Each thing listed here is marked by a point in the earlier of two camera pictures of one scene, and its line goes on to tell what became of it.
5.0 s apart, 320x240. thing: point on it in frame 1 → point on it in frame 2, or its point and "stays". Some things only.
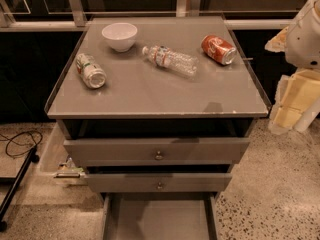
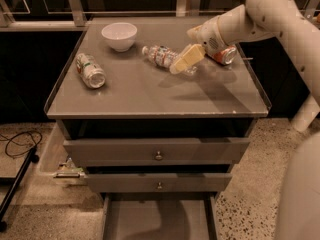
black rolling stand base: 15,182 stays
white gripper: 304,42 → 209,35
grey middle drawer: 158,182 stays
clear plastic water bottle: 176,61 stays
